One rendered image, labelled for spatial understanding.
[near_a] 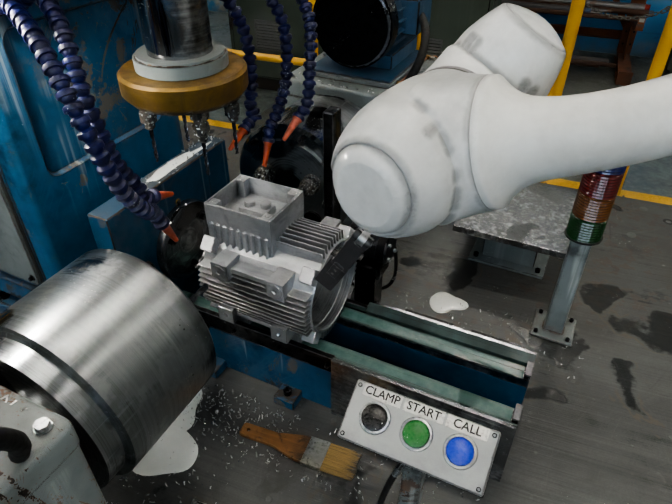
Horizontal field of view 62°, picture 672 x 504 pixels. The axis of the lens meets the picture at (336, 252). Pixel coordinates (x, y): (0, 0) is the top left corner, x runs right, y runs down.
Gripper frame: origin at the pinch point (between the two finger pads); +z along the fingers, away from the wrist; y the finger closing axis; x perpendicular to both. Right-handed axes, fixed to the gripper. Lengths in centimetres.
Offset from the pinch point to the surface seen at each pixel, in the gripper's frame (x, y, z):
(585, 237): 30.2, -33.0, -10.6
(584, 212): 26.7, -33.2, -13.9
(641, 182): 108, -269, 65
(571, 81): 58, -418, 94
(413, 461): 19.5, 20.4, -5.2
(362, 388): 11.0, 15.9, -3.6
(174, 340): -10.1, 20.9, 6.1
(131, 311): -15.9, 22.4, 4.3
